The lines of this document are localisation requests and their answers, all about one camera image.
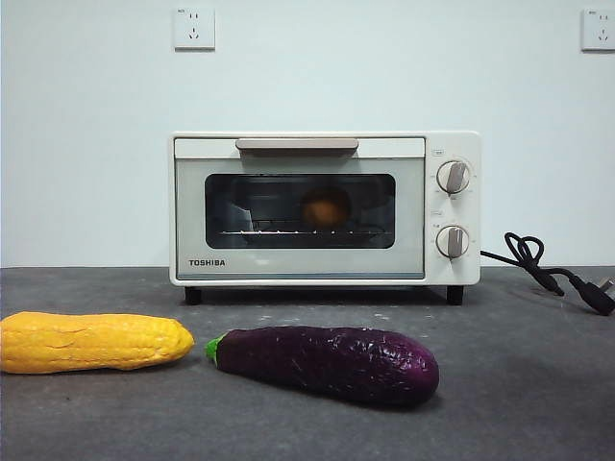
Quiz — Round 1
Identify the brown potato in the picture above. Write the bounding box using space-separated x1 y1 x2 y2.
301 186 352 228

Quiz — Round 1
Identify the black power cable with plug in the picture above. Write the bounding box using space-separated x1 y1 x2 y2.
479 231 615 317

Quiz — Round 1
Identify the oven door with beige handle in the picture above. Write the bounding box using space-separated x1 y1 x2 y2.
173 136 427 280

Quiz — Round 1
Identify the large beige oven knob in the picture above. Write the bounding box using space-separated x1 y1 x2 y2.
434 159 472 195

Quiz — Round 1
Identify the small beige oven knob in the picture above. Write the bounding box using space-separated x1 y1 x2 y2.
434 224 470 258

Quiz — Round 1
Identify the white toaster oven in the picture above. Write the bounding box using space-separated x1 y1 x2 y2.
167 131 482 305

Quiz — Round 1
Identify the purple eggplant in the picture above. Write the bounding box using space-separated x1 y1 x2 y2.
205 325 440 410

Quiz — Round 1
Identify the white wall socket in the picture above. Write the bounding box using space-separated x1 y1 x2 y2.
579 7 615 53
173 7 216 52

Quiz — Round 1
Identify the metal wire oven rack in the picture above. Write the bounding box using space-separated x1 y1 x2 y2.
219 228 386 238

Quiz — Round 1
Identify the yellow corn cob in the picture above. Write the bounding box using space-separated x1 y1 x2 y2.
0 310 196 375

